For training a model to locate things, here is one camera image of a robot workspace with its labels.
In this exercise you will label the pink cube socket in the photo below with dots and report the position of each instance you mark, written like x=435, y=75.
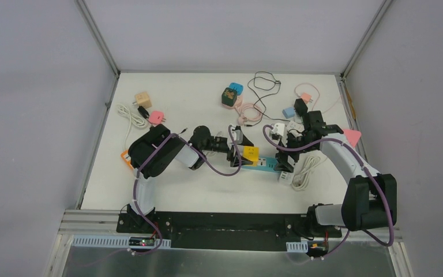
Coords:
x=156, y=118

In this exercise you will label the light blue charger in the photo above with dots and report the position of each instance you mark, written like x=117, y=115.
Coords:
x=288, y=112

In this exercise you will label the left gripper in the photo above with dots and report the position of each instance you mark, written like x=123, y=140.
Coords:
x=231, y=149

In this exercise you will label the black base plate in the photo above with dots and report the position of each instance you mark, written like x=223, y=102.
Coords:
x=226, y=231

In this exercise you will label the pink triangular power strip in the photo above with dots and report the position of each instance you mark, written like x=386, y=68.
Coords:
x=352, y=136

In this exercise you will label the yellow cube socket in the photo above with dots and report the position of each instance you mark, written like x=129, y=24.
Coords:
x=251, y=153

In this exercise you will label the orange power strip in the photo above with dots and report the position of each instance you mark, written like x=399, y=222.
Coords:
x=127, y=159

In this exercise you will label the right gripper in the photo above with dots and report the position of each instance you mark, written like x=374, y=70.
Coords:
x=284, y=150

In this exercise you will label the white power strip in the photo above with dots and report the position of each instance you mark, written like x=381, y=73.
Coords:
x=286, y=178

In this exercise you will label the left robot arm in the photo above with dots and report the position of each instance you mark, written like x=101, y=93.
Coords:
x=153, y=152

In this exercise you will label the teal power strip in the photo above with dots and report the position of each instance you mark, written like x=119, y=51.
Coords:
x=266, y=164

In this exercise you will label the white cube plug adapter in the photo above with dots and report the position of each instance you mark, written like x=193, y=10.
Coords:
x=292, y=125

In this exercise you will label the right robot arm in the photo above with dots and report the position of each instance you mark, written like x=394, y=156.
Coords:
x=370, y=200

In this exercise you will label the black power adapter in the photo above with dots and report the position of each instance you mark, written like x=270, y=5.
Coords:
x=300, y=107

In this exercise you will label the beige dragon cube adapter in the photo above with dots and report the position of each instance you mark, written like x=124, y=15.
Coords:
x=142, y=99

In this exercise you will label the blue cube socket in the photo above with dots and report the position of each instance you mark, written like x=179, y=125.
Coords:
x=236, y=87

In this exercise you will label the round pink socket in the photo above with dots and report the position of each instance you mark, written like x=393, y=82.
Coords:
x=236, y=104

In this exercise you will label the dark green cube socket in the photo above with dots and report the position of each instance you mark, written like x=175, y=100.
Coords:
x=228, y=96

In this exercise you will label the salmon pink charger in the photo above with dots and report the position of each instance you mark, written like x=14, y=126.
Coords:
x=307, y=98

